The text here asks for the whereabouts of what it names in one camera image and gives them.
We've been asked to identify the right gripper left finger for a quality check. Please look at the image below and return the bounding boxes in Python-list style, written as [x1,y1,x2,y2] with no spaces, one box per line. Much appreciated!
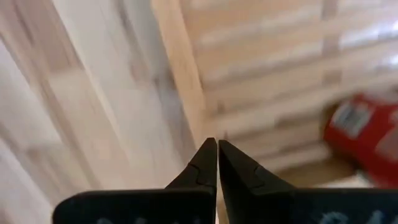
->
[52,138,218,224]

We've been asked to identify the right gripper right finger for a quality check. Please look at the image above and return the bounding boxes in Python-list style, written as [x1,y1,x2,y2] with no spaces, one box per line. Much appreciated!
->
[219,139,398,224]

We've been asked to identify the red Coca-Cola can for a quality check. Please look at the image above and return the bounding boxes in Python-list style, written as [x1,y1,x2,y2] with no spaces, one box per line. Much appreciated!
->
[322,91,398,189]

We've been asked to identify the wooden slatted shelf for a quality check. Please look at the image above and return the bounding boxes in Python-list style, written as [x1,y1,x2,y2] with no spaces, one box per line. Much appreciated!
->
[150,0,398,189]

